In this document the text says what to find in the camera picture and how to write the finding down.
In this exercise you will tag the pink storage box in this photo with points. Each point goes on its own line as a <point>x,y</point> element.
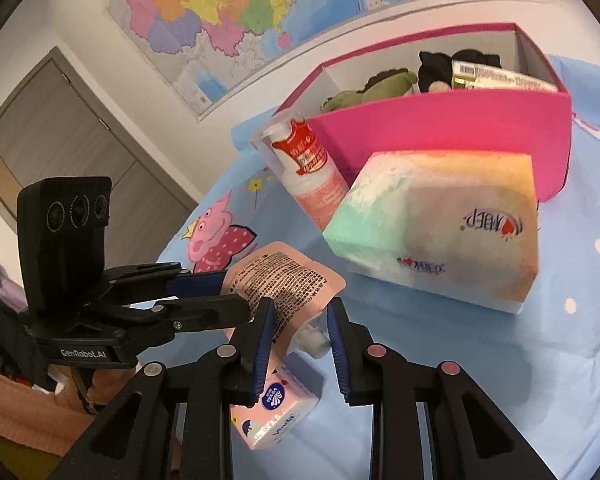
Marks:
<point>430,130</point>

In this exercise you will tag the green dinosaur plush toy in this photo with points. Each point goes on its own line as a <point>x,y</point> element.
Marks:
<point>375,87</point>

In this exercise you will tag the dark cloth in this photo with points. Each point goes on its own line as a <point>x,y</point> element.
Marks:
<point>5,340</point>

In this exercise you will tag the black plush toy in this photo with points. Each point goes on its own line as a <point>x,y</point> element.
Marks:
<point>435,70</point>

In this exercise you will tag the grey-brown wardrobe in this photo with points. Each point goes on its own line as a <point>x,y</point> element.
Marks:
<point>80,125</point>

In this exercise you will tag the small pink tissue packet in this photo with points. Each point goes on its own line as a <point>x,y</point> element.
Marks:
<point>275,415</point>

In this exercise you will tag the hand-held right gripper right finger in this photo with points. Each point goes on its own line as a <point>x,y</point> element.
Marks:
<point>337,360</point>

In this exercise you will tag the person's left forearm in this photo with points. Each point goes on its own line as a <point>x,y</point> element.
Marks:
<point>25,410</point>

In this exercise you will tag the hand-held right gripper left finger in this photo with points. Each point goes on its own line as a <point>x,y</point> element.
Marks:
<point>262,360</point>

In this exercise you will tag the colourful wall map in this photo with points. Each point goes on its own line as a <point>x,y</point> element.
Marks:
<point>220,10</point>

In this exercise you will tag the pastel tissue box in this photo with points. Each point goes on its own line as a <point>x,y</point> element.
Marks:
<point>430,220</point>

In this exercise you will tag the purple cloth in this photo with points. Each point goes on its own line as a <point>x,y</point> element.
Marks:
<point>0,282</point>

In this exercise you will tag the yellow white wet wipes pack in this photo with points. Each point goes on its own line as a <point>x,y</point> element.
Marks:
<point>505,77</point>

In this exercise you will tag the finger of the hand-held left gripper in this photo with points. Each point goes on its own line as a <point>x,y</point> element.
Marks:
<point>200,282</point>
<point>215,311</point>

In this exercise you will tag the pink bottle red label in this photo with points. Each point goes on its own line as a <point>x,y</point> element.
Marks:
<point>310,175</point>

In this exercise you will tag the pink spouted pouch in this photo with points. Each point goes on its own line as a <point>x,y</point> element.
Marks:
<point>285,280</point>

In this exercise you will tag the blue cartoon printed bedsheet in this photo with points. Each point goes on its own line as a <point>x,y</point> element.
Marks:
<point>555,350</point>

